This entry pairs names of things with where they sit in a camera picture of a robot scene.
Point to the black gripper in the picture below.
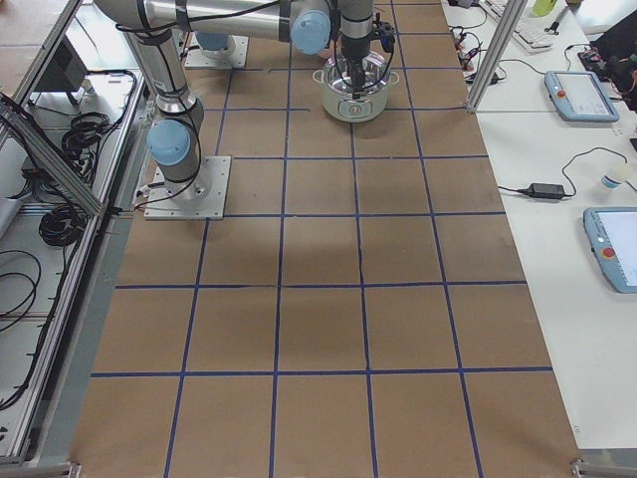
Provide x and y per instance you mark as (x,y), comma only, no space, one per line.
(353,47)

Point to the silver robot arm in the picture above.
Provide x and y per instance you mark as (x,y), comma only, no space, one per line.
(215,46)
(308,25)

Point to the pale green electric pot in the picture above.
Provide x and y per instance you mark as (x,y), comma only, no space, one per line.
(342,102)

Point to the white keyboard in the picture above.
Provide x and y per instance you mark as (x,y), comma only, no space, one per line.
(527,34)

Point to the black power adapter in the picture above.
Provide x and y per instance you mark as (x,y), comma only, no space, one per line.
(544,191)

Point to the far blue teach pendant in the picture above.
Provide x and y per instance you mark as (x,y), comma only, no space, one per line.
(579,96)

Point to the blue teach pendant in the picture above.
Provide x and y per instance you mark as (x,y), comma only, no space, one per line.
(612,235)
(579,96)

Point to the white paper cup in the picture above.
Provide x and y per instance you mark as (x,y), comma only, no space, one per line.
(616,176)

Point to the near blue teach pendant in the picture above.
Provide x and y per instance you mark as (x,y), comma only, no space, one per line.
(612,235)

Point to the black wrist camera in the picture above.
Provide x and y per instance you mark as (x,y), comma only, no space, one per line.
(383,32)

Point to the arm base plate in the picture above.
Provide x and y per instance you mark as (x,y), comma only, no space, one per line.
(232,57)
(204,198)

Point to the aluminium frame post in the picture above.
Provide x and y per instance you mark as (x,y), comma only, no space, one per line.
(502,35)

